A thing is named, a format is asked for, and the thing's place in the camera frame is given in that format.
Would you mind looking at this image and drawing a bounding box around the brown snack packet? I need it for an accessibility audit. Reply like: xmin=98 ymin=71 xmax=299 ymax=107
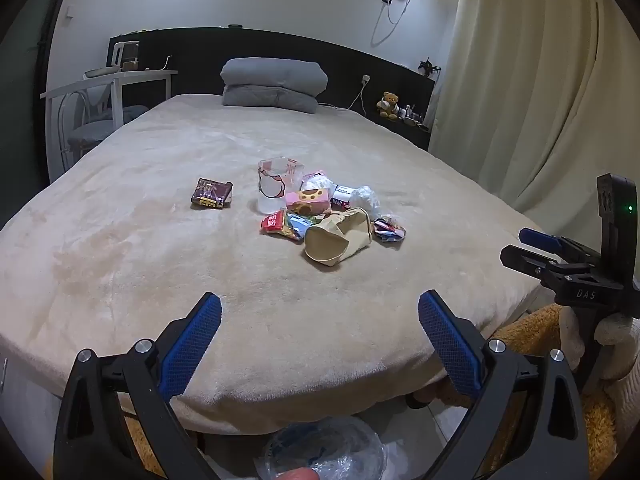
xmin=190 ymin=177 xmax=234 ymax=211

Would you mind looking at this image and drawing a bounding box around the clear printed plastic cup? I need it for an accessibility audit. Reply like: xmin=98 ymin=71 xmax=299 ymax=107
xmin=257 ymin=157 xmax=306 ymax=213

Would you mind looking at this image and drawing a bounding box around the red candy wrapper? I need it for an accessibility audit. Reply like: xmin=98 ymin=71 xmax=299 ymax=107
xmin=259 ymin=211 xmax=287 ymax=236

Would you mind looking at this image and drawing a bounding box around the beige fleece blanket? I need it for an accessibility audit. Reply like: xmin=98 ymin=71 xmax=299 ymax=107
xmin=0 ymin=92 xmax=556 ymax=436

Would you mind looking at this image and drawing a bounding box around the white hanging cable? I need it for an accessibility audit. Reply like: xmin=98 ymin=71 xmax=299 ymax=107
xmin=370 ymin=0 xmax=419 ymax=47

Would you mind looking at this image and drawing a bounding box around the white metal chair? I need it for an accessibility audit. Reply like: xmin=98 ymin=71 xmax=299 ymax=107
xmin=59 ymin=87 xmax=151 ymax=161

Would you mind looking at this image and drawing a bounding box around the grey folded quilt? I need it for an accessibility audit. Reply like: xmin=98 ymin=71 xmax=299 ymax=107
xmin=220 ymin=57 xmax=329 ymax=98

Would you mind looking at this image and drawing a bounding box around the red and white wrapper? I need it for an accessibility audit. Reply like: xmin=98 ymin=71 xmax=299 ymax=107
xmin=371 ymin=216 xmax=407 ymax=245

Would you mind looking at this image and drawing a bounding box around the pink snack box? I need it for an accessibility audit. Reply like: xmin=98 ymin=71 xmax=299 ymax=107
xmin=285 ymin=186 xmax=333 ymax=217

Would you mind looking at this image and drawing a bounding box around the black headboard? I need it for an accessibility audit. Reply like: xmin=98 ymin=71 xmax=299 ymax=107
xmin=107 ymin=27 xmax=436 ymax=152

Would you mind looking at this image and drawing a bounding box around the person's right forearm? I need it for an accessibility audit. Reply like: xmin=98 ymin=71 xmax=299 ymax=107
xmin=602 ymin=377 xmax=640 ymax=466

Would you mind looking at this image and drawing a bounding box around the white desk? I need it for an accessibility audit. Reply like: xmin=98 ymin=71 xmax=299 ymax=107
xmin=40 ymin=70 xmax=179 ymax=161

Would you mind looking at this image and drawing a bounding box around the clear plastic bag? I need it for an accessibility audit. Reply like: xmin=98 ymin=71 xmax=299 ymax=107
xmin=252 ymin=415 xmax=388 ymax=480

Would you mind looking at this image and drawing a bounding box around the white tissue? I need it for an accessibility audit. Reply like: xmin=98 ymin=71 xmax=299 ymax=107
xmin=300 ymin=170 xmax=333 ymax=192

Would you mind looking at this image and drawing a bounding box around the white charger cable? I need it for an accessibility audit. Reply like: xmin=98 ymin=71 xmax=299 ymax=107
xmin=320 ymin=80 xmax=367 ymax=110

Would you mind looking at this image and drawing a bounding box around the brown paper bag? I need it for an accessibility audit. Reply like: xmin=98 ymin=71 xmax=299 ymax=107
xmin=303 ymin=207 xmax=373 ymax=267

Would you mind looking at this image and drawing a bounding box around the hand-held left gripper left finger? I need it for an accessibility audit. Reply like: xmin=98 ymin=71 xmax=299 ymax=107
xmin=52 ymin=291 xmax=223 ymax=480

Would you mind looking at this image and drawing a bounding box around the group of small bottles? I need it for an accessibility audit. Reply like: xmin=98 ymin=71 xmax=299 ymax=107
xmin=400 ymin=104 xmax=431 ymax=129

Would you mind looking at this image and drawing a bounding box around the cream curtain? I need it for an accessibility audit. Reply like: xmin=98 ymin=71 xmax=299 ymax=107
xmin=429 ymin=0 xmax=640 ymax=281

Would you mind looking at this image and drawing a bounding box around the blue green wrapper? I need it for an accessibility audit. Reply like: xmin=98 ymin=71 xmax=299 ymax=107
xmin=282 ymin=212 xmax=326 ymax=243

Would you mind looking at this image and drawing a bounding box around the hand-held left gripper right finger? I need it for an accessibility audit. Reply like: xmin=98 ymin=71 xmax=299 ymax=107
xmin=417 ymin=290 xmax=591 ymax=480

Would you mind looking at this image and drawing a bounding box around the black and white packet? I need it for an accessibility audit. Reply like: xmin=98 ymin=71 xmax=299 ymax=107
xmin=330 ymin=182 xmax=357 ymax=211

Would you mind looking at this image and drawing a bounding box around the brown teddy bear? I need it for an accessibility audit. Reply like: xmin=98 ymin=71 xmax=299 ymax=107
xmin=376 ymin=91 xmax=401 ymax=121

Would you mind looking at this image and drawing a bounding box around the person's right hand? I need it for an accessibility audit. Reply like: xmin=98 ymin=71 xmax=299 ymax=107
xmin=559 ymin=305 xmax=640 ymax=396

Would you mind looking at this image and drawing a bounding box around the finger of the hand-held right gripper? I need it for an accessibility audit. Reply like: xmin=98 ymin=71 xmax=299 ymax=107
xmin=500 ymin=244 xmax=566 ymax=286
xmin=518 ymin=227 xmax=603 ymax=267

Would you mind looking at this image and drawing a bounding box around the clear plastic wrap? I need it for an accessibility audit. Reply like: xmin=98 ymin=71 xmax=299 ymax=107
xmin=350 ymin=185 xmax=382 ymax=221

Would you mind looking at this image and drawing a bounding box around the grey pillow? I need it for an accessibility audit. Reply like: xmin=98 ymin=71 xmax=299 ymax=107
xmin=221 ymin=85 xmax=319 ymax=115

